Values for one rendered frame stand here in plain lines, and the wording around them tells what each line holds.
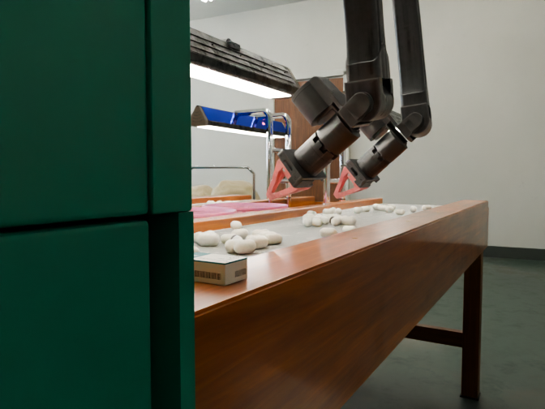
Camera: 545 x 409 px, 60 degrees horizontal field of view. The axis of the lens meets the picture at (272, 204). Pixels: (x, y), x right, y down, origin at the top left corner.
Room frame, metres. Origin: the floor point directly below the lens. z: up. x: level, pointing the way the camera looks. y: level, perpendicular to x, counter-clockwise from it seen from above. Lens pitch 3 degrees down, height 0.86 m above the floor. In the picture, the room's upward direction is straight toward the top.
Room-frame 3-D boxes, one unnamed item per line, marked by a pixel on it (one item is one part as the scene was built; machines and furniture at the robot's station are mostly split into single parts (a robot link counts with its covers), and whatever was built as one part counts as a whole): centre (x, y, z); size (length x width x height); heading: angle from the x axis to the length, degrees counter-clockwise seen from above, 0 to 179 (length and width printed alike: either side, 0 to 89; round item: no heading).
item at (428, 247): (1.09, -0.33, 0.67); 1.81 x 0.12 x 0.19; 149
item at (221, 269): (0.43, 0.06, 0.77); 0.06 x 0.04 x 0.02; 59
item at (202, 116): (1.97, 0.11, 1.08); 0.62 x 0.08 x 0.07; 149
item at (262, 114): (1.93, 0.04, 0.90); 0.20 x 0.19 x 0.45; 149
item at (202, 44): (0.85, 0.12, 1.08); 0.62 x 0.08 x 0.07; 149
